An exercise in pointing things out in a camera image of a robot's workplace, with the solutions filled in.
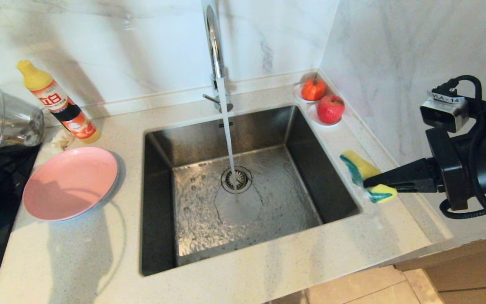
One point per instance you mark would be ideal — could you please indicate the chrome faucet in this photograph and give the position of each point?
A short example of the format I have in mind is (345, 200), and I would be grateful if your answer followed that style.
(214, 46)

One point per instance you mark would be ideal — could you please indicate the metal drain strainer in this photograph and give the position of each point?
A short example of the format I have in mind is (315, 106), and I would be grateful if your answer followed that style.
(243, 177)

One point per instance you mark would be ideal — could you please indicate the orange toy pumpkin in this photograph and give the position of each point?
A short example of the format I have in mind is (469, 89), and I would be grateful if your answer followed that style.
(314, 89)

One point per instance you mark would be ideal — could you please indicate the grey plate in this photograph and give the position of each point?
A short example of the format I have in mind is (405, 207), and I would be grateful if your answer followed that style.
(122, 171)

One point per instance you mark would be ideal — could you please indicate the pink plate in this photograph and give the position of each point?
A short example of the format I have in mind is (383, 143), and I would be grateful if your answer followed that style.
(70, 183)

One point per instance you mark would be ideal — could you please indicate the yellow green sponge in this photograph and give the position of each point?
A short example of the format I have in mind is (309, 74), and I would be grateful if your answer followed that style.
(363, 166)

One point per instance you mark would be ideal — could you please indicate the small white dish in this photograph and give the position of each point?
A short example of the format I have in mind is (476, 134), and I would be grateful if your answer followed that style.
(298, 93)
(314, 119)

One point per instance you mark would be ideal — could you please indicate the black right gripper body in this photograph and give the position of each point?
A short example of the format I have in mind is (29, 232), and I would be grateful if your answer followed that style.
(458, 177)

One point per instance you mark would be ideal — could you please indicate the stainless steel sink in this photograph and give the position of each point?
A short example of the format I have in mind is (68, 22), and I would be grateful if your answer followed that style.
(276, 228)

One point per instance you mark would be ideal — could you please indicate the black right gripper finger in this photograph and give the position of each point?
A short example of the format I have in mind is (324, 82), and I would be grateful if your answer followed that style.
(422, 188)
(416, 173)

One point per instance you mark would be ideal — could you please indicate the wooden cabinet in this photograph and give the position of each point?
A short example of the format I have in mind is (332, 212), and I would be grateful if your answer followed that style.
(466, 274)

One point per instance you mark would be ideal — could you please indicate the red toy apple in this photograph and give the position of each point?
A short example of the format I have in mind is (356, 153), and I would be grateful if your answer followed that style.
(330, 108)

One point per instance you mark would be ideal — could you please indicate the clear glass jug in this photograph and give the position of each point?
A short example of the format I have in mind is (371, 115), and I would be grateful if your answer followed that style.
(13, 118)

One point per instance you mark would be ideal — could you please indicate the orange dish soap bottle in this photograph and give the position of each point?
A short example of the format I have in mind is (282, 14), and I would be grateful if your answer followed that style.
(55, 103)

